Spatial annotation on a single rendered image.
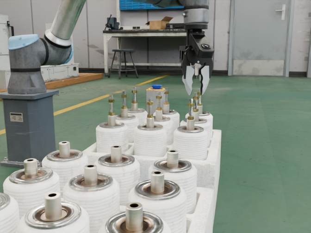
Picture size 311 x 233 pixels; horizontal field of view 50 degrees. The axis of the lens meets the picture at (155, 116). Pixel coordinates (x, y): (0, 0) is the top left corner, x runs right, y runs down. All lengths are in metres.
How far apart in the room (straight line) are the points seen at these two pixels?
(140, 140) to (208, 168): 0.20
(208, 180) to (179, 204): 0.39
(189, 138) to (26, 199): 0.47
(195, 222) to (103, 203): 0.17
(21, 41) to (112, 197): 0.96
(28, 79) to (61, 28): 0.25
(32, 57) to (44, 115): 0.24
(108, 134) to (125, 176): 0.32
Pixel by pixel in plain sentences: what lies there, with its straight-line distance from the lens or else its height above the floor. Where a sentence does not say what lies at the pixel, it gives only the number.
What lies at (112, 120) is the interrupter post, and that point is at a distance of 0.99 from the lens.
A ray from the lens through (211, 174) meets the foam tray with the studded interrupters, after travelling 0.90.
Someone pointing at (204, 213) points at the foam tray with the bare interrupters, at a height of 0.18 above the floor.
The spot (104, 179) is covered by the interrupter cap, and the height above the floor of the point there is 0.25.
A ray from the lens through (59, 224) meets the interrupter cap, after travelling 0.47.
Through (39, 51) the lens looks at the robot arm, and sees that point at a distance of 1.44.
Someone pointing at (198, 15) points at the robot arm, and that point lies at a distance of 1.02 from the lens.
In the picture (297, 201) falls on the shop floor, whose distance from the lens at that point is 1.18.
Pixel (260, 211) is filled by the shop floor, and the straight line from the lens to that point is 1.08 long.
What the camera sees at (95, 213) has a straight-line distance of 0.57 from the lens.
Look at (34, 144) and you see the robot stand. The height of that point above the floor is 0.10.
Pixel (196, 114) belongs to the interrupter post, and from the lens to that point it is 1.05.
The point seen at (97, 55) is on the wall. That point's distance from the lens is 6.65.
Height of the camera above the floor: 0.48
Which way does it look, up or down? 12 degrees down
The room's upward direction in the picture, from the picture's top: straight up
